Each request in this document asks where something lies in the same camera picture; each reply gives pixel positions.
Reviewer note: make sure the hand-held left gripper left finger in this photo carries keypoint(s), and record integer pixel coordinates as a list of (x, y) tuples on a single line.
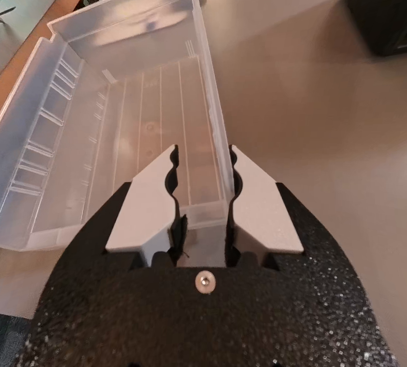
[(143, 211)]

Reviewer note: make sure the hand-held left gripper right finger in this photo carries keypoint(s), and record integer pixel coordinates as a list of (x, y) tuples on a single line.
[(267, 214)]

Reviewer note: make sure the large clear plastic bin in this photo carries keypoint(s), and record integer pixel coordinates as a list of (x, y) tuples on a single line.
[(143, 103)]

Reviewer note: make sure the black drawer cabinet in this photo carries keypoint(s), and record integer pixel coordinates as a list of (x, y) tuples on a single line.
[(375, 7)]

